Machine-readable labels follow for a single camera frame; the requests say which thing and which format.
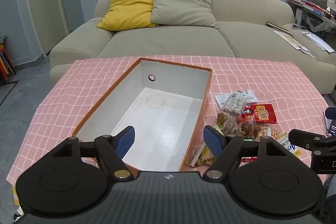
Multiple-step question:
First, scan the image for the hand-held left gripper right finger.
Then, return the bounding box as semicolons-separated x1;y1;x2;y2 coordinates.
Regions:
203;125;292;180

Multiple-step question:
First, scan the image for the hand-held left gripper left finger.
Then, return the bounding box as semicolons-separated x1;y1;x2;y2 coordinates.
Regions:
50;126;136;182

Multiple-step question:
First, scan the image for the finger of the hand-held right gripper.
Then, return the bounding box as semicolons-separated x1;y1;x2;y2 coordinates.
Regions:
288;129;327;151

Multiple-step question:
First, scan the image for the white packet with blue lettering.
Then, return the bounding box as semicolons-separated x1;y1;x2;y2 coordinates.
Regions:
278;132;301;157

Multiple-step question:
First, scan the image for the white yellow pastry packet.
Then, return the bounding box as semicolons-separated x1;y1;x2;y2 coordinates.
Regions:
190;143;217;168

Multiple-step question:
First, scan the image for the clear packet of brown nuts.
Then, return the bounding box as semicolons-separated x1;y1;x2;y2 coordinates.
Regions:
217;112;237;135

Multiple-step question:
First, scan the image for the clear brown cake packet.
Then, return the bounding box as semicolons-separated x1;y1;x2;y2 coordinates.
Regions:
236;120;256;138

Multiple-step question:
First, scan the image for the peanut cracker packet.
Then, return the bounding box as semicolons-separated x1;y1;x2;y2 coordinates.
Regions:
253;124;280;142

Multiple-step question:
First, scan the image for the clear packet of white balls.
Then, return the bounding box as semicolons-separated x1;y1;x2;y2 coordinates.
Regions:
223;92;247;115

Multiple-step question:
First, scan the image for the orange cardboard box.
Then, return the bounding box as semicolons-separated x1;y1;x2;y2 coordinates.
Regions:
72;57;213;179

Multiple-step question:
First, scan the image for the red snack packet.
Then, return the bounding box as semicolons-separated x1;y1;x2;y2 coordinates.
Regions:
241;104;278;125

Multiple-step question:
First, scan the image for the white sachet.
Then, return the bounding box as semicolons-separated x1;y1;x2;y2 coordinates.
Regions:
215;89;259;107

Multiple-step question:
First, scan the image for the pink checkered tablecloth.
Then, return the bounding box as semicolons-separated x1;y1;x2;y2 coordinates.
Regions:
5;55;336;186

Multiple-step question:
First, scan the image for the cream magazine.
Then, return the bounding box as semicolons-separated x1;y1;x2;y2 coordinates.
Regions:
273;30;318;60

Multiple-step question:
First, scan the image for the grey magazine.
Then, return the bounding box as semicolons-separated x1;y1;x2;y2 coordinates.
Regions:
302;31;336;53

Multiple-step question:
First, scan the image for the beige sofa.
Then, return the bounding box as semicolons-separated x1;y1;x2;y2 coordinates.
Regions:
49;0;336;94

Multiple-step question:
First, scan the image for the dark book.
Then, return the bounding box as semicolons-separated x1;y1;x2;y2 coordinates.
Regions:
266;21;293;37

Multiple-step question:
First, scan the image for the white study desk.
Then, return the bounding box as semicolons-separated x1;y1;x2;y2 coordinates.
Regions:
287;0;336;34

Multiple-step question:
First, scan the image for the yellow pillow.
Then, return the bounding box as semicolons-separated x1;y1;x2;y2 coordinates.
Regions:
97;0;159;31

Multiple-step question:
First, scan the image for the beige pillow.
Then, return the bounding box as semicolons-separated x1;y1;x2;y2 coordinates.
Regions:
150;0;218;29

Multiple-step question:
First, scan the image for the stack of coloured stools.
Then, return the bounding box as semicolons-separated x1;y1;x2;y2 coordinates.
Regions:
0;39;17;83

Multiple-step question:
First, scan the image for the cream door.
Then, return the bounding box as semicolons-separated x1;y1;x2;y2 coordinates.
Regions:
22;0;70;54

